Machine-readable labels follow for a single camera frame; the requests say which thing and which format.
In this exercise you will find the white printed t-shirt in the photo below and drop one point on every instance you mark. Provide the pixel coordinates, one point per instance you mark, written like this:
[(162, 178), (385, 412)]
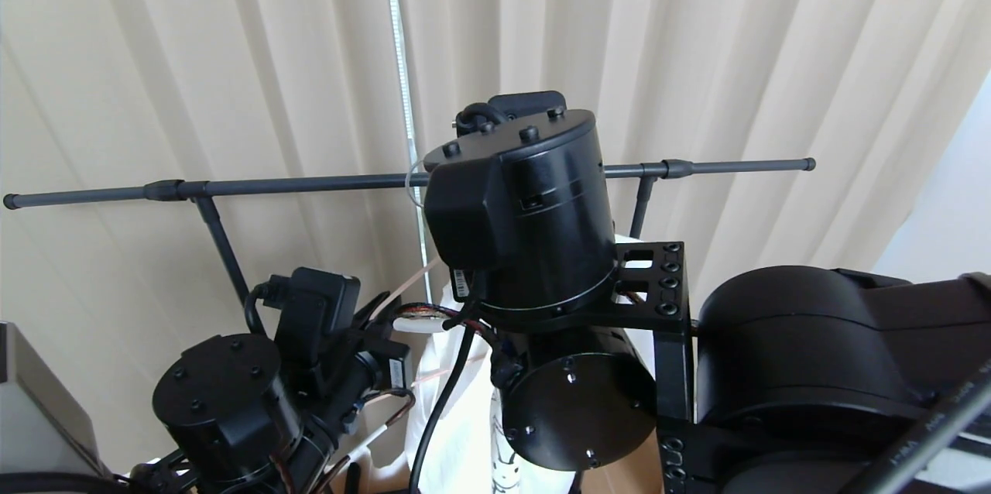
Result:
[(464, 432)]

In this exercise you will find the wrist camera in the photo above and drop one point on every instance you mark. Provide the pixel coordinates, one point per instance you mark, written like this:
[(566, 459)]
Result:
[(317, 300), (526, 101)]

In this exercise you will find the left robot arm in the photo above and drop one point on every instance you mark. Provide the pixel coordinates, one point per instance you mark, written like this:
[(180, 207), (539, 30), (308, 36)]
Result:
[(224, 401)]

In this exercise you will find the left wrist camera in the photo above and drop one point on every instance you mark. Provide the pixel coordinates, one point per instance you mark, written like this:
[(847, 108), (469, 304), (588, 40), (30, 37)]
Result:
[(317, 300)]

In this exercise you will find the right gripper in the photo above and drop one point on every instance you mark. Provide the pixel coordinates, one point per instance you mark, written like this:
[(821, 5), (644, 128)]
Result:
[(472, 289)]

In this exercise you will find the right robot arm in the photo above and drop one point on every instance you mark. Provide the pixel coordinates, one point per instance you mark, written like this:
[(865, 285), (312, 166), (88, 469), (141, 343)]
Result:
[(542, 207)]

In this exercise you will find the beige curtain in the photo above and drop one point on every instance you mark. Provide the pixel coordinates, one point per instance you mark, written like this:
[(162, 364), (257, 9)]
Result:
[(193, 53)]

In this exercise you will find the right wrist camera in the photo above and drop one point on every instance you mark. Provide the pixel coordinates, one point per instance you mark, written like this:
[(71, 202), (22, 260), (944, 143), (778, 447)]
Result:
[(526, 101)]

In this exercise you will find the black clothes rack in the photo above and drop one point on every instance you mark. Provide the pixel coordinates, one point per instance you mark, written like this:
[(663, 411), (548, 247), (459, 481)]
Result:
[(271, 186)]

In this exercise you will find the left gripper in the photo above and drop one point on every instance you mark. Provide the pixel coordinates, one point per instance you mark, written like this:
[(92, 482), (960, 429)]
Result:
[(379, 378)]

